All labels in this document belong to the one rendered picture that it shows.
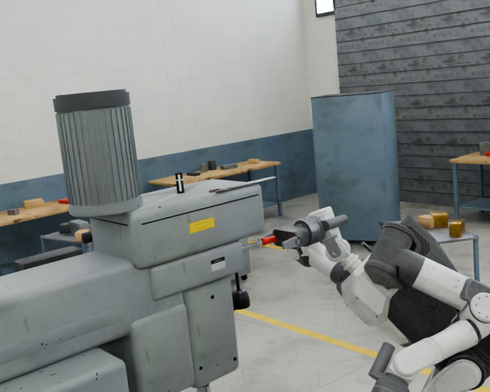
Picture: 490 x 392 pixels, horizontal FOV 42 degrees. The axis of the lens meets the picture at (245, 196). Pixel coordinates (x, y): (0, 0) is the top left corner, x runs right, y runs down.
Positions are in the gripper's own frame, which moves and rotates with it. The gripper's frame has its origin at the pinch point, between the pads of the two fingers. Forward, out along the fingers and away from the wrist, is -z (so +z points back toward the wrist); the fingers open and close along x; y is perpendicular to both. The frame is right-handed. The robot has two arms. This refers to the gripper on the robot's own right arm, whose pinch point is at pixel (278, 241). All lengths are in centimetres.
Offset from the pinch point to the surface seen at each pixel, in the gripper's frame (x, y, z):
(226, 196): -2.1, -17.5, -16.5
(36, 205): -624, 77, 171
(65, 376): 4, 14, -75
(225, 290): -5.1, 11.5, -18.3
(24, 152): -666, 12, 183
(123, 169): -5, -31, -47
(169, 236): -1.9, -10.6, -38.0
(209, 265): -3.1, 1.5, -24.8
